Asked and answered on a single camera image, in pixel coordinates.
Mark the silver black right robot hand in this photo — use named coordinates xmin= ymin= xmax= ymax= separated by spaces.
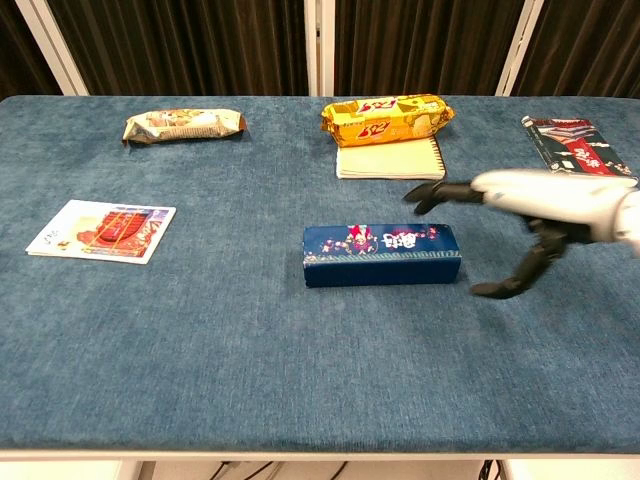
xmin=403 ymin=168 xmax=639 ymax=300

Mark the blue printed cardboard box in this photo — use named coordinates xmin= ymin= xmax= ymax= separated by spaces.
xmin=302 ymin=223 xmax=463 ymax=289

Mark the black red book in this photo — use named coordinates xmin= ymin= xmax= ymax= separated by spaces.
xmin=521 ymin=115 xmax=640 ymax=189

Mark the beige spiral notebook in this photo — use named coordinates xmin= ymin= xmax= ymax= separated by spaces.
xmin=335 ymin=135 xmax=447 ymax=181

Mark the yellow snack packet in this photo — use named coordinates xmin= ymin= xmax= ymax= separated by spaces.
xmin=320 ymin=93 xmax=456 ymax=148

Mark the blue velvet tablecloth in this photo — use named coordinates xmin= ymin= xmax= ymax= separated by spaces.
xmin=0 ymin=94 xmax=640 ymax=454

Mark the beige brown snack packet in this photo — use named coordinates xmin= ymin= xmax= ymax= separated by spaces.
xmin=122 ymin=108 xmax=249 ymax=147

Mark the dark pleated curtain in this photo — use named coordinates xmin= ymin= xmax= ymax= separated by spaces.
xmin=0 ymin=0 xmax=640 ymax=99

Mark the white red picture booklet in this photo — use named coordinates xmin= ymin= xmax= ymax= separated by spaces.
xmin=25 ymin=199 xmax=177 ymax=266

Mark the slanted white frame post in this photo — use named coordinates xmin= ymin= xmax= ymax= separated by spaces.
xmin=494 ymin=0 xmax=545 ymax=97
xmin=14 ymin=0 xmax=90 ymax=97

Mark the upright white frame post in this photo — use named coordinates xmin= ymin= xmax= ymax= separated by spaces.
xmin=303 ymin=0 xmax=336 ymax=97

